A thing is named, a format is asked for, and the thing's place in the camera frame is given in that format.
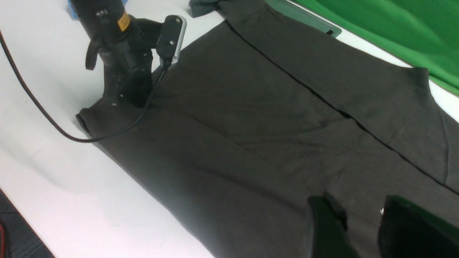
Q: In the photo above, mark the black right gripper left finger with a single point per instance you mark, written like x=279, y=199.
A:
x=327, y=229

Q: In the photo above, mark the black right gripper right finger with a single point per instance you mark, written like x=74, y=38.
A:
x=409, y=231

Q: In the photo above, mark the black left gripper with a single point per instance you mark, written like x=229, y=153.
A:
x=127, y=60

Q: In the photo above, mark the gray long-sleeved shirt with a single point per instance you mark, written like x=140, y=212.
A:
x=263, y=112

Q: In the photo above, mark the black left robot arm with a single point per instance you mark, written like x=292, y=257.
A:
x=109, y=15

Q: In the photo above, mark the blue t-shirt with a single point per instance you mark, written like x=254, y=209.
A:
x=72, y=11

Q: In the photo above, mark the dark teal crumpled shirt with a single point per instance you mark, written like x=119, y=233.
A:
x=199, y=8

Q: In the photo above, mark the green backdrop cloth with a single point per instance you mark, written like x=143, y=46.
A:
x=423, y=33

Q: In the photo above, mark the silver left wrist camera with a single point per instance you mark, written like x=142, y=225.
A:
x=169, y=44

